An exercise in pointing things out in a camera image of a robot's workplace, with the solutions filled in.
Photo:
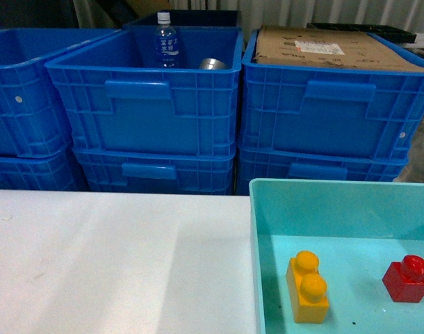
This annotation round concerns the black tray in background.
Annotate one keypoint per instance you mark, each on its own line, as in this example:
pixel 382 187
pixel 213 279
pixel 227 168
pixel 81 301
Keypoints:
pixel 390 33

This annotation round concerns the brown cardboard box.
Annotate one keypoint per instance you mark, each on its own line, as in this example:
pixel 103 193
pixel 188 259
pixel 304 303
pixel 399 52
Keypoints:
pixel 277 45

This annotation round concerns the clear water bottle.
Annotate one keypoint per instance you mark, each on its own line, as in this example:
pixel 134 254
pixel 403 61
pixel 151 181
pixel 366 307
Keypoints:
pixel 166 42

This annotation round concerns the silver metal can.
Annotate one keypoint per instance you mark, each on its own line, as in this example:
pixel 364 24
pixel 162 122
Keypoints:
pixel 212 64

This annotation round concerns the blue crate bottom left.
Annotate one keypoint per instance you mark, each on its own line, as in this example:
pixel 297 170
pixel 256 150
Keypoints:
pixel 58 172

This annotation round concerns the blue crate top left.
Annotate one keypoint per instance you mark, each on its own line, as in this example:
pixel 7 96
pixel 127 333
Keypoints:
pixel 33 121

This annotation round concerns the blue crate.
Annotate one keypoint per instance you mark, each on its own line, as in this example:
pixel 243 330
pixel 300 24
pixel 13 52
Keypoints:
pixel 58 172
pixel 127 172
pixel 343 113
pixel 33 121
pixel 252 164
pixel 117 99

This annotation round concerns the yellow two-stud toy block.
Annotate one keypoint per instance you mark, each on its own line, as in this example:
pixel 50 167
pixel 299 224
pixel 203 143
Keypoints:
pixel 307 289

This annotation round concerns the blue crate top right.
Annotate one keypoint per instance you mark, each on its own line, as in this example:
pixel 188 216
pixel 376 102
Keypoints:
pixel 343 113

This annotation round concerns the red one-stud toy block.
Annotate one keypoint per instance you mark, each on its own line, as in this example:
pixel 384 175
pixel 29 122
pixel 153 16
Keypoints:
pixel 404 280

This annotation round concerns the blue crate top middle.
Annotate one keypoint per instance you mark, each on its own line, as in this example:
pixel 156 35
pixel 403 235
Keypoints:
pixel 117 99

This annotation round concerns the teal plastic tray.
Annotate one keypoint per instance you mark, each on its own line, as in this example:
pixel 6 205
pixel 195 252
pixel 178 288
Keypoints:
pixel 356 229

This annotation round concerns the blue crate bottom middle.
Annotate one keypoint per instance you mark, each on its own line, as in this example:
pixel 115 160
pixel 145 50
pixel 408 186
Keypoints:
pixel 127 172

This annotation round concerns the blue crate bottom right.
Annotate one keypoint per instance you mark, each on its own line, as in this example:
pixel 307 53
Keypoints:
pixel 252 164

